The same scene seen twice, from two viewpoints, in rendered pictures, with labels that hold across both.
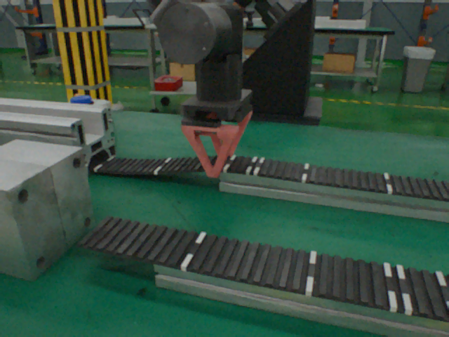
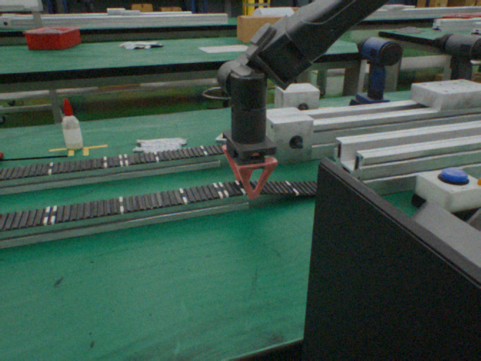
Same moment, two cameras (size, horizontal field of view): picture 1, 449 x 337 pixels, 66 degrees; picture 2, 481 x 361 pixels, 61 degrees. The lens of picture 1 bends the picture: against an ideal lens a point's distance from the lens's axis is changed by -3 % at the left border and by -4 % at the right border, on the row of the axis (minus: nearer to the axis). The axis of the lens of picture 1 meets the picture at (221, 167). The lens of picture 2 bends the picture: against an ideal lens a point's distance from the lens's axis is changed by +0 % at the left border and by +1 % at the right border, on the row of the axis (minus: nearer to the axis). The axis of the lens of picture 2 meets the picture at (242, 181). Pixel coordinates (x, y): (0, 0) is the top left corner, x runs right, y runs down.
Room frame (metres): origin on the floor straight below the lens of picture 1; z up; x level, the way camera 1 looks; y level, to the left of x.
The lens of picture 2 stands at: (0.97, -0.37, 1.13)
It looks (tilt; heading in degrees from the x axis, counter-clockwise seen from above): 26 degrees down; 145
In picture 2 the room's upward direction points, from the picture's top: straight up
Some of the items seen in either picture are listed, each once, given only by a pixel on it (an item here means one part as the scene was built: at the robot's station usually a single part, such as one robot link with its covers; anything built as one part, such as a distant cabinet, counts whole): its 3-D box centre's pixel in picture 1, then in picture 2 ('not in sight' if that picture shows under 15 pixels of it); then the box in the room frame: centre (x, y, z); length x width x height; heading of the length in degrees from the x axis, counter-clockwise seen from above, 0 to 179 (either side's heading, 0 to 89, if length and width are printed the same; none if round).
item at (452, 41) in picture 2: not in sight; (449, 73); (0.30, 0.84, 0.89); 0.20 x 0.08 x 0.22; 169
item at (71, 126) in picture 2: not in sight; (70, 124); (-0.01, -0.18, 0.84); 0.04 x 0.04 x 0.12
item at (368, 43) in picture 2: not in sight; (369, 78); (0.21, 0.59, 0.89); 0.20 x 0.08 x 0.22; 157
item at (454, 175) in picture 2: (81, 102); (453, 177); (0.66, 0.27, 0.84); 0.04 x 0.04 x 0.02
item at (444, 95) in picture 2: not in sight; (451, 99); (0.44, 0.63, 0.87); 0.16 x 0.11 x 0.07; 73
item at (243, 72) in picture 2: (217, 30); (248, 89); (0.44, 0.01, 0.98); 0.07 x 0.06 x 0.07; 162
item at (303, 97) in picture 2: not in sight; (297, 105); (0.14, 0.39, 0.83); 0.11 x 0.10 x 0.10; 156
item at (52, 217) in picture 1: (31, 198); (286, 137); (0.32, 0.20, 0.83); 0.12 x 0.09 x 0.10; 163
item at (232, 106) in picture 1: (219, 81); (248, 127); (0.45, 0.00, 0.92); 0.10 x 0.07 x 0.07; 163
